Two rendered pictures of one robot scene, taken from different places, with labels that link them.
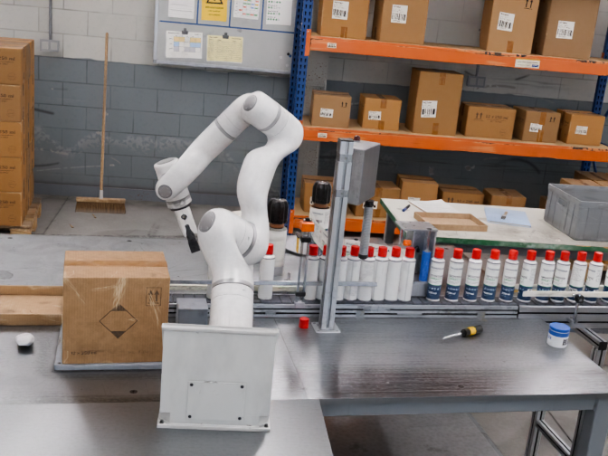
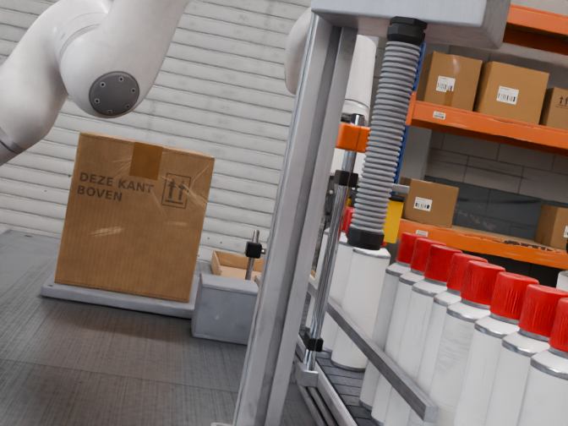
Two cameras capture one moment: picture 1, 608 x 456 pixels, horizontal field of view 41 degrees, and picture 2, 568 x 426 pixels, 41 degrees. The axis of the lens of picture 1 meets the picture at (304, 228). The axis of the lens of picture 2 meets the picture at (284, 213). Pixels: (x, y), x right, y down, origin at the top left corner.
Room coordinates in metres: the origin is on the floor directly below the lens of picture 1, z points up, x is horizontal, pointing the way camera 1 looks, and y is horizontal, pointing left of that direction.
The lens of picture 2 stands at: (2.72, -0.92, 1.14)
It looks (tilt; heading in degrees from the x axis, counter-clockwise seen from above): 4 degrees down; 94
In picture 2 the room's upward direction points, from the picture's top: 11 degrees clockwise
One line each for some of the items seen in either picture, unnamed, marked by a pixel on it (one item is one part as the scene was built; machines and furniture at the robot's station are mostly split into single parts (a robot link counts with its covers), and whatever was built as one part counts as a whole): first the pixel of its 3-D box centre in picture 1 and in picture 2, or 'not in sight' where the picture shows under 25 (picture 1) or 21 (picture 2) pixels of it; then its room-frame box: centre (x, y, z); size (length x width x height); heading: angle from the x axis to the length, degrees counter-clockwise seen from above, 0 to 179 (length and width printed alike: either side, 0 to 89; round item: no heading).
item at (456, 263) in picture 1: (454, 274); not in sight; (2.94, -0.58, 0.98); 0.05 x 0.05 x 0.20
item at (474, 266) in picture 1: (473, 275); not in sight; (2.95, -0.65, 0.98); 0.05 x 0.05 x 0.20
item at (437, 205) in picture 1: (429, 206); not in sight; (4.64, -0.71, 0.81); 0.38 x 0.36 x 0.02; 97
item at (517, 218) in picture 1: (507, 216); not in sight; (4.60, -1.16, 0.81); 0.32 x 0.24 x 0.01; 173
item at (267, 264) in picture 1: (266, 271); (363, 292); (2.77, 0.12, 0.98); 0.05 x 0.05 x 0.20
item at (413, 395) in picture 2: (230, 281); (314, 288); (2.70, 0.24, 0.96); 1.07 x 0.01 x 0.01; 104
